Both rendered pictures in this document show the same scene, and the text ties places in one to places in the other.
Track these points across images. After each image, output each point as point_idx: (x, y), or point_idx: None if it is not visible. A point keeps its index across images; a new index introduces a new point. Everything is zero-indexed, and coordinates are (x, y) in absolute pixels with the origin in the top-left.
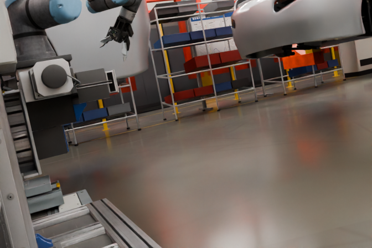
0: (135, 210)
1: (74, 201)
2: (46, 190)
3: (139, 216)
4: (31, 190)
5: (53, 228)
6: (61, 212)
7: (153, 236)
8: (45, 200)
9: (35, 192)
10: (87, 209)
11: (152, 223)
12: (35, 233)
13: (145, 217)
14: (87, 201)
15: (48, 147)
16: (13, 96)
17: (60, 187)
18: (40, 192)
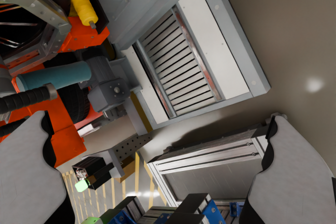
0: None
1: None
2: (154, 2)
3: (300, 18)
4: (141, 13)
5: (236, 168)
6: (230, 145)
7: (331, 98)
8: (162, 10)
9: (146, 10)
10: (259, 158)
11: (327, 57)
12: (223, 168)
13: (311, 28)
14: None
15: None
16: None
17: None
18: (150, 7)
